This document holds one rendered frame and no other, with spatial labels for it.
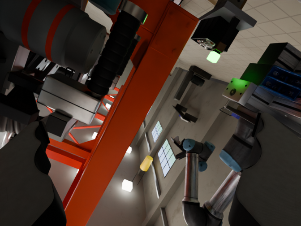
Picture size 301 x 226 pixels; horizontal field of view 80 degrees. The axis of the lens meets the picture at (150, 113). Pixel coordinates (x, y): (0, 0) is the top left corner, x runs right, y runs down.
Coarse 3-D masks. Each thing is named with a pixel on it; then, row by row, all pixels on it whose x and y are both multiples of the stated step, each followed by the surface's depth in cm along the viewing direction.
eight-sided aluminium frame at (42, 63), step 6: (66, 0) 61; (72, 0) 61; (78, 0) 61; (84, 0) 61; (78, 6) 62; (84, 6) 64; (36, 60) 62; (42, 60) 63; (48, 60) 66; (30, 66) 61; (36, 66) 61; (42, 66) 65; (48, 66) 63; (54, 66) 64; (60, 66) 69; (36, 72) 63; (42, 72) 61; (48, 72) 62; (54, 72) 67; (42, 78) 61
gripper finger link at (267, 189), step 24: (264, 120) 10; (264, 144) 8; (288, 144) 8; (264, 168) 7; (288, 168) 7; (240, 192) 6; (264, 192) 6; (288, 192) 6; (240, 216) 6; (264, 216) 5; (288, 216) 5
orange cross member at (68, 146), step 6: (54, 144) 304; (60, 144) 305; (66, 144) 306; (72, 144) 310; (78, 144) 313; (84, 144) 314; (90, 144) 315; (66, 150) 309; (72, 150) 310; (78, 150) 311; (84, 150) 312; (90, 150) 318; (84, 156) 315
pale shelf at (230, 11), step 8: (216, 8) 86; (224, 8) 79; (232, 8) 78; (208, 16) 95; (216, 16) 90; (224, 16) 86; (232, 16) 82; (240, 16) 79; (248, 16) 80; (240, 24) 85; (248, 24) 81
